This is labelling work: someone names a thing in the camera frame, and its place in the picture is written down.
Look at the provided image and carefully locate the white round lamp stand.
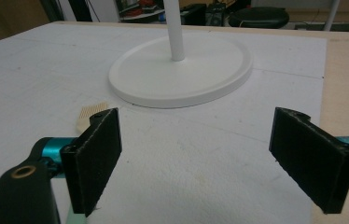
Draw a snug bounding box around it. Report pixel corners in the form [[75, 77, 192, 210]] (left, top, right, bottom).
[[107, 0, 254, 109]]

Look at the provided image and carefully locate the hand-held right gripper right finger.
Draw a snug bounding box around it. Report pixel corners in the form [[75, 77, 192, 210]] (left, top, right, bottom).
[[269, 106, 349, 215]]

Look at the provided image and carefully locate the white metal pole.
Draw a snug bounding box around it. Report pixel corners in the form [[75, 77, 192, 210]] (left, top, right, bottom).
[[323, 0, 341, 32]]

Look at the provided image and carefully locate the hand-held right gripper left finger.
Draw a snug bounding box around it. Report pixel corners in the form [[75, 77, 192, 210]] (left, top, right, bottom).
[[30, 107, 123, 218]]

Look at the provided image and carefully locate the white foam mat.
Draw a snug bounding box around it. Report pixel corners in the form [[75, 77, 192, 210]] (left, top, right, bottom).
[[0, 21, 328, 224]]

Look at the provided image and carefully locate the black round stool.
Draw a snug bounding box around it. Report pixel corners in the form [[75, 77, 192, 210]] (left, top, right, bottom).
[[228, 7, 290, 30]]

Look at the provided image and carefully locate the black equipment box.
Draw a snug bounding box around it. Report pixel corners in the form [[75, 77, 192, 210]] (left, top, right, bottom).
[[180, 3, 227, 27]]

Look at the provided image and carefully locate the beige wooden comb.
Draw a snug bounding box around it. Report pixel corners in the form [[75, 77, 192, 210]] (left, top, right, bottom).
[[75, 102, 110, 134]]

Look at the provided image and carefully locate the shelf with red items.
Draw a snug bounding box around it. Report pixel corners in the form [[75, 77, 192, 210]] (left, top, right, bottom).
[[116, 0, 166, 22]]

